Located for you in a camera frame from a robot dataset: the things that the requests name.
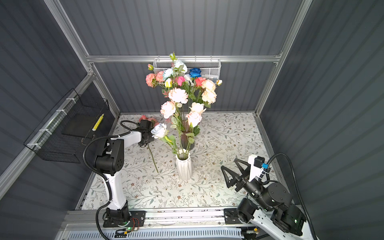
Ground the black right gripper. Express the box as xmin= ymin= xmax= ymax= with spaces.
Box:
xmin=222 ymin=157 xmax=271 ymax=212

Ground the bunch of artificial flowers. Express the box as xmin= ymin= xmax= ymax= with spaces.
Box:
xmin=137 ymin=114 xmax=161 ymax=174

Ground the white cream rose stem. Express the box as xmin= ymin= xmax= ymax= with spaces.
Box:
xmin=151 ymin=123 xmax=179 ymax=156

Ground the pink glass vase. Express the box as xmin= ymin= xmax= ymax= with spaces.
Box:
xmin=181 ymin=120 xmax=193 ymax=150

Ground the large white peony spray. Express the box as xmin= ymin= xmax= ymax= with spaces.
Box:
xmin=160 ymin=79 xmax=188 ymax=160

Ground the pink carnation stem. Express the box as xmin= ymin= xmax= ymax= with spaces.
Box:
xmin=145 ymin=62 xmax=181 ymax=121

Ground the white ribbed ceramic vase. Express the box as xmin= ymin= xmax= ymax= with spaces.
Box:
xmin=176 ymin=149 xmax=193 ymax=181

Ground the hot pink rose stem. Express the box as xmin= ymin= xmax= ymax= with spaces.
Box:
xmin=176 ymin=76 xmax=186 ymax=87

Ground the pale blue rose stem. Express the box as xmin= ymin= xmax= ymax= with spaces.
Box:
xmin=163 ymin=69 xmax=177 ymax=90

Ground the blue artificial rose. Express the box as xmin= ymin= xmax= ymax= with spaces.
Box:
xmin=189 ymin=68 xmax=202 ymax=79

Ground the cream pink rose spray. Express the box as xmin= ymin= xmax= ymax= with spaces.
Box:
xmin=194 ymin=77 xmax=223 ymax=92

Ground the pale pink lily stem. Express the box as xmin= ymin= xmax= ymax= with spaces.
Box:
xmin=186 ymin=102 xmax=206 ymax=153

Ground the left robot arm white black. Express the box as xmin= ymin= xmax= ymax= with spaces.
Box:
xmin=94 ymin=120 xmax=154 ymax=225

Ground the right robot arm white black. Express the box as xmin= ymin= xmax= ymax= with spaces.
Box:
xmin=221 ymin=155 xmax=318 ymax=240

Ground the floral patterned table mat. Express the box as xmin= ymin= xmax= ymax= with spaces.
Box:
xmin=80 ymin=112 xmax=280 ymax=211

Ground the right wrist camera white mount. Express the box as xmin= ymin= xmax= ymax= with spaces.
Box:
xmin=248 ymin=155 xmax=269 ymax=182

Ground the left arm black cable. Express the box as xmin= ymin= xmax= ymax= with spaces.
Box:
xmin=82 ymin=119 xmax=142 ymax=240

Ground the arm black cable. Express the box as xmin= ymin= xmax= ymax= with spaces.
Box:
xmin=263 ymin=152 xmax=319 ymax=240
xmin=82 ymin=119 xmax=142 ymax=240

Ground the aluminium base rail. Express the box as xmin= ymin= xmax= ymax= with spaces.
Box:
xmin=59 ymin=207 xmax=254 ymax=231

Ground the black wire basket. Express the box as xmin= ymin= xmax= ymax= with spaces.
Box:
xmin=24 ymin=90 xmax=110 ymax=164

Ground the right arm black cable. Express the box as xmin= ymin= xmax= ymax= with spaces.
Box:
xmin=263 ymin=152 xmax=319 ymax=240

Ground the white wire mesh basket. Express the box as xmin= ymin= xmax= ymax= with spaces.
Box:
xmin=152 ymin=57 xmax=222 ymax=80

